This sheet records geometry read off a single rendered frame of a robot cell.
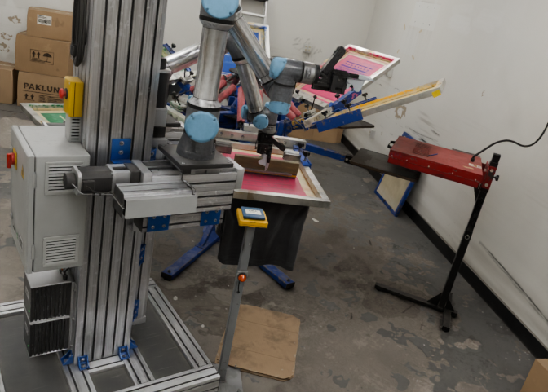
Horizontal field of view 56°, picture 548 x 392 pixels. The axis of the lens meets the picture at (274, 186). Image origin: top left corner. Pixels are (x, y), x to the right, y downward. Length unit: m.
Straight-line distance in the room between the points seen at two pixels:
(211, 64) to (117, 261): 0.96
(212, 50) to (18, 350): 1.63
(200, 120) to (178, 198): 0.29
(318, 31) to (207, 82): 5.50
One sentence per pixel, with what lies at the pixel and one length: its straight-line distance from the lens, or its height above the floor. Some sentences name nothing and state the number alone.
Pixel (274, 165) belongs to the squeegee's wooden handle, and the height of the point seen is 1.02.
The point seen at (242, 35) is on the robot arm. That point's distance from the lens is 1.89.
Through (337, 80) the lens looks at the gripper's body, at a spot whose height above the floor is 1.65.
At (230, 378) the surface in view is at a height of 0.01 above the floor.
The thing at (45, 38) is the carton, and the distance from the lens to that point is 6.73.
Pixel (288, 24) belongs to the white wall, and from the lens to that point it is 7.11.
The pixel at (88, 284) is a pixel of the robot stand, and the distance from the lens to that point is 2.29.
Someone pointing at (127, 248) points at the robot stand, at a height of 0.79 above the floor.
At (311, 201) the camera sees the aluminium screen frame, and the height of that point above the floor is 0.98.
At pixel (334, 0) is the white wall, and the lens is 7.23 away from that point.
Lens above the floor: 1.92
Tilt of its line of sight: 21 degrees down
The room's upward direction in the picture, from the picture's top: 12 degrees clockwise
